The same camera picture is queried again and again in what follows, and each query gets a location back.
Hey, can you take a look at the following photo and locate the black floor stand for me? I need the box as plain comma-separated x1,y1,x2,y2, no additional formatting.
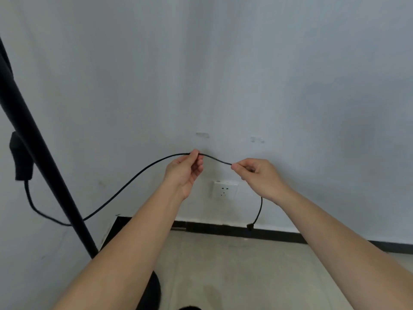
0,37,161,310

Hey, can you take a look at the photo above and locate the person's left hand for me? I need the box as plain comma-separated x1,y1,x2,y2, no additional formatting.
163,149,205,201

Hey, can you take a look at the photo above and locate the person's right hand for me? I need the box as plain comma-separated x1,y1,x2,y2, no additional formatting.
230,158,293,206

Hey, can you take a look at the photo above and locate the person's right forearm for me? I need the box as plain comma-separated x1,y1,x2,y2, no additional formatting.
276,190,413,310

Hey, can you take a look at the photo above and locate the white wall socket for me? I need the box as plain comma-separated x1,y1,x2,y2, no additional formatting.
212,180,239,200

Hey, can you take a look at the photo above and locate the black cable switch box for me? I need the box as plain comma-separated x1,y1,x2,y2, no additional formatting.
9,131,34,181

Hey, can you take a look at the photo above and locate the black baseboard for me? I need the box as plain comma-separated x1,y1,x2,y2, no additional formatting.
99,216,413,255

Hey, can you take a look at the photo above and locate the person's left forearm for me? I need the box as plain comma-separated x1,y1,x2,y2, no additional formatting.
52,179,185,310

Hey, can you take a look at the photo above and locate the black power cable with plug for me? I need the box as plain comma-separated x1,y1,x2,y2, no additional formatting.
24,152,263,230

